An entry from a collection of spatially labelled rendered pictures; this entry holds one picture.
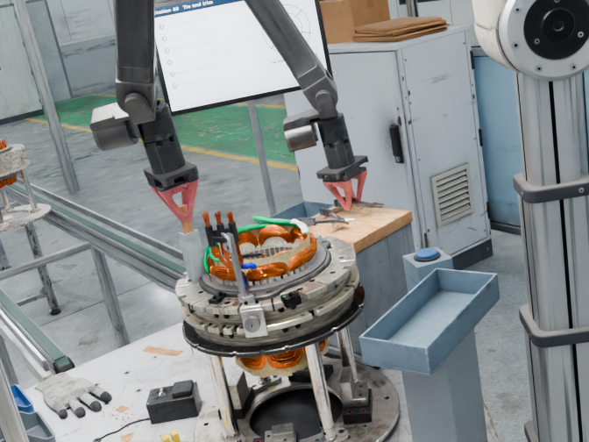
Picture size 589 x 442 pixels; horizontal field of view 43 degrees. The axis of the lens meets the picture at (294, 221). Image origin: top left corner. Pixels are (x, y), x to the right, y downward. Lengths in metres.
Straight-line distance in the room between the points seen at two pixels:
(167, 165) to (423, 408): 0.56
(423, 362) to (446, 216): 2.71
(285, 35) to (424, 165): 2.19
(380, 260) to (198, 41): 1.06
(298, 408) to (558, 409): 0.48
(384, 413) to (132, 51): 0.76
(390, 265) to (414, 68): 2.06
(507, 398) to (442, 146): 1.34
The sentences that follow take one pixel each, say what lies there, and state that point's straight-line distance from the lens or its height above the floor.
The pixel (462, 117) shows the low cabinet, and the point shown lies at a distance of 3.74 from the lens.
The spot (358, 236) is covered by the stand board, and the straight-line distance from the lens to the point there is 1.46.
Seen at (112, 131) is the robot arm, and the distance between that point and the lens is 1.24.
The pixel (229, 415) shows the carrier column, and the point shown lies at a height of 0.86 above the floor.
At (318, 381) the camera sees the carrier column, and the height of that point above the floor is 0.93.
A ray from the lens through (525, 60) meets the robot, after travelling 1.14.
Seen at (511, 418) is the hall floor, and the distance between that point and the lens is 2.76.
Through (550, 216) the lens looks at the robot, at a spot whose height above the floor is 1.13.
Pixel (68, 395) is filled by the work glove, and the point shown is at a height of 0.80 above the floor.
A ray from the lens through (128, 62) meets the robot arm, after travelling 1.14.
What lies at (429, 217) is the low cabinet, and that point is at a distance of 3.66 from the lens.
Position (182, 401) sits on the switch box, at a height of 0.82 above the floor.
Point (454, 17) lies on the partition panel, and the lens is 3.97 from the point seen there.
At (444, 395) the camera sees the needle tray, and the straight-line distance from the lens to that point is 1.15.
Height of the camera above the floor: 1.56
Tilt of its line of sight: 18 degrees down
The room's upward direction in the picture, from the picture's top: 11 degrees counter-clockwise
